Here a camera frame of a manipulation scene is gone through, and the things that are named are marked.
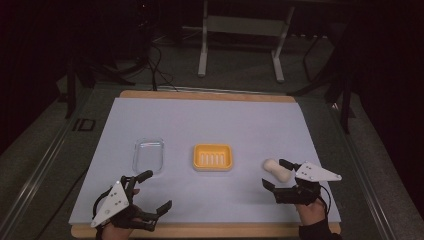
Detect black metal stand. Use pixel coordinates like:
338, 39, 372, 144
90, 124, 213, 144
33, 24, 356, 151
295, 31, 356, 135

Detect white metal stand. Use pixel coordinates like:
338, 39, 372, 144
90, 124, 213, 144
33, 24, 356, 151
197, 0, 297, 84

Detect white soap bar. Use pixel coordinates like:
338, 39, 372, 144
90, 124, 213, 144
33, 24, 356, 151
262, 158, 293, 184

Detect yellow soap dish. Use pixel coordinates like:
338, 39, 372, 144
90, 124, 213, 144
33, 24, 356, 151
192, 143, 234, 172

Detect person's left hand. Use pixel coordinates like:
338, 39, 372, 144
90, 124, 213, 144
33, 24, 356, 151
99, 187, 143, 240

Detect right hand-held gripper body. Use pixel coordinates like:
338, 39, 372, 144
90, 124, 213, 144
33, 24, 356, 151
273, 161, 343, 207

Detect person's right hand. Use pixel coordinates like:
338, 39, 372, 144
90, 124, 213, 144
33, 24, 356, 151
295, 197, 328, 229

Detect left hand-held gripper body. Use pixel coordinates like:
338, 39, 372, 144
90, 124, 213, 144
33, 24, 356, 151
90, 175, 160, 233

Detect clear plastic tray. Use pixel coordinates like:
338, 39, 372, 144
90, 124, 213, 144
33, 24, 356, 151
132, 137, 165, 175

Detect black floor bracket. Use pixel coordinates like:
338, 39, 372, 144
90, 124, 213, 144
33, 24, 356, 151
71, 117, 97, 132

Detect light blue table mat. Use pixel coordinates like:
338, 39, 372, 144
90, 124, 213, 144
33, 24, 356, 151
68, 97, 342, 226

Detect metal floor rail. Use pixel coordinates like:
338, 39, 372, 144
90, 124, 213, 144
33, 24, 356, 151
0, 96, 88, 240
328, 99, 399, 240

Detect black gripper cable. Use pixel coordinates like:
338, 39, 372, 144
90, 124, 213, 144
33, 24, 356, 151
318, 185, 333, 215
92, 189, 115, 219

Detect black floor cables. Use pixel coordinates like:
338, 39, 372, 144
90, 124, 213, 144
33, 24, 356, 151
145, 39, 179, 92

